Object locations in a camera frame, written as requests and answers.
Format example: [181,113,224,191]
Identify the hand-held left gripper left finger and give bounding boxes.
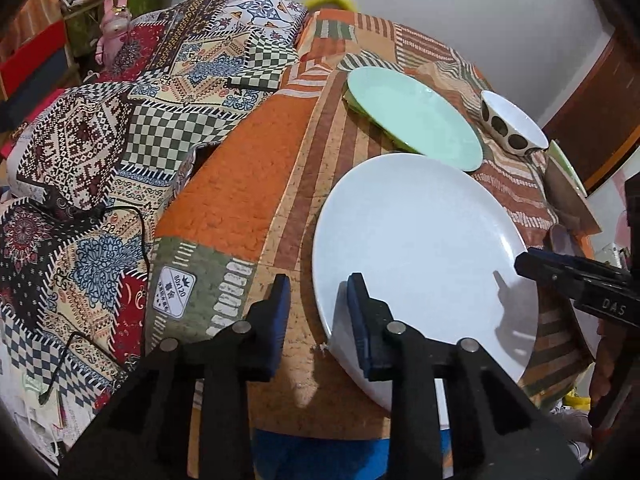
[57,274,292,480]

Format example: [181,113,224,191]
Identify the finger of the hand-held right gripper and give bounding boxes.
[514,247,634,307]

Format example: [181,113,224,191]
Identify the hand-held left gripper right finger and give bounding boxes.
[347,272,582,480]

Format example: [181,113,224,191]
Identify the large white plate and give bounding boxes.
[312,153,541,413]

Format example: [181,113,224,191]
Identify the person's right hand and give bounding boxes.
[588,329,624,428]

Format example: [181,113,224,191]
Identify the orange striped patchwork mat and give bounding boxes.
[144,9,596,443]

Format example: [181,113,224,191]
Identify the blue container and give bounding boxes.
[251,429,392,480]

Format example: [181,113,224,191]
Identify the white bowl with dark dots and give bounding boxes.
[480,90,550,159]

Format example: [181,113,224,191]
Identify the brown wooden door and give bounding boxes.
[542,34,640,194]

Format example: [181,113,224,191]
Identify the light green plate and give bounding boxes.
[343,66,484,172]

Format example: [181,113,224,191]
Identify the checkered patterned blanket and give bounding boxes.
[0,0,310,401]

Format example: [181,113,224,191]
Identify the pink rabbit plush toy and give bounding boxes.
[94,0,134,67]

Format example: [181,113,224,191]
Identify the green cardboard box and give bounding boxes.
[63,0,162,58]

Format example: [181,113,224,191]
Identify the red storage box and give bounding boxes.
[0,22,73,103]

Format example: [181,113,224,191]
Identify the black cable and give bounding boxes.
[38,204,154,406]

